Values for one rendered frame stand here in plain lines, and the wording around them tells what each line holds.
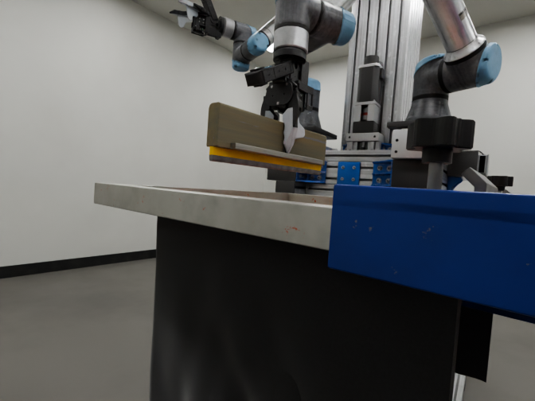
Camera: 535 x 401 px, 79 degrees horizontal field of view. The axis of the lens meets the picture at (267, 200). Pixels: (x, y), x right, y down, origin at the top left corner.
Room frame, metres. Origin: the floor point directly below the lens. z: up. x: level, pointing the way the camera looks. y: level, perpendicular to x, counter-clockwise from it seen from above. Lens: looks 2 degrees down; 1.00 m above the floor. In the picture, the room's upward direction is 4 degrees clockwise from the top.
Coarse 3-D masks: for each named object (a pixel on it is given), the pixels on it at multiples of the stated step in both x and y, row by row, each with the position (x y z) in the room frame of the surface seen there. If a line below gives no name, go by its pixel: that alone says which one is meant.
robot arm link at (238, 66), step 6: (234, 42) 1.40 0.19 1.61; (240, 42) 1.38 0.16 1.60; (234, 48) 1.39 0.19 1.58; (234, 54) 1.39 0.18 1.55; (240, 54) 1.34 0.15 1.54; (234, 60) 1.39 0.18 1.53; (240, 60) 1.38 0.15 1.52; (246, 60) 1.36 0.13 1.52; (234, 66) 1.39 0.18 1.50; (240, 66) 1.38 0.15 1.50; (246, 66) 1.39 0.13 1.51
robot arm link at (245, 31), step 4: (236, 24) 1.37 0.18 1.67; (240, 24) 1.38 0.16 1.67; (244, 24) 1.40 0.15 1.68; (236, 28) 1.37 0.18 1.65; (240, 28) 1.37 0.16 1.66; (244, 28) 1.38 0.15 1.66; (248, 28) 1.39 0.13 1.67; (252, 28) 1.41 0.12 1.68; (236, 32) 1.37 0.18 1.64; (240, 32) 1.38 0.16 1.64; (244, 32) 1.38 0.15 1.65; (248, 32) 1.39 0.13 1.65; (252, 32) 1.40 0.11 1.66; (232, 36) 1.38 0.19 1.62; (236, 36) 1.38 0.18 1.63; (240, 36) 1.38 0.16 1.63; (244, 36) 1.38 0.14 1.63; (248, 36) 1.40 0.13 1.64; (232, 40) 1.41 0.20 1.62; (236, 40) 1.39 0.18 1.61; (240, 40) 1.38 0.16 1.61; (244, 40) 1.39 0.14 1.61
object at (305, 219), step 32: (96, 192) 0.57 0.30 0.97; (128, 192) 0.50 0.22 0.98; (160, 192) 0.45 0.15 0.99; (192, 192) 0.42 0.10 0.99; (224, 192) 0.77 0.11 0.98; (256, 192) 0.87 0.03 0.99; (224, 224) 0.36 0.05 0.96; (256, 224) 0.33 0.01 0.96; (288, 224) 0.31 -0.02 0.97; (320, 224) 0.28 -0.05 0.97
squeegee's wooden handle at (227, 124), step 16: (224, 112) 0.55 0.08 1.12; (240, 112) 0.58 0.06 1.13; (208, 128) 0.56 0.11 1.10; (224, 128) 0.56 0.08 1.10; (240, 128) 0.59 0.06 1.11; (256, 128) 0.62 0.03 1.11; (272, 128) 0.65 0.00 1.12; (208, 144) 0.56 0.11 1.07; (224, 144) 0.56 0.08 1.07; (256, 144) 0.62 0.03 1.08; (272, 144) 0.66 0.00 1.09; (304, 144) 0.74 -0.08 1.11; (320, 144) 0.80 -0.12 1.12
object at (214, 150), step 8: (216, 152) 0.56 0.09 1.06; (224, 152) 0.57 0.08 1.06; (232, 152) 0.59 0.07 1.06; (240, 152) 0.60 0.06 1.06; (256, 160) 0.64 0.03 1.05; (264, 160) 0.66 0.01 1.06; (272, 160) 0.68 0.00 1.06; (280, 160) 0.70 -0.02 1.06; (288, 160) 0.72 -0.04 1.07; (304, 168) 0.77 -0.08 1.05; (312, 168) 0.80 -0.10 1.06; (320, 168) 0.82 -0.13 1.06
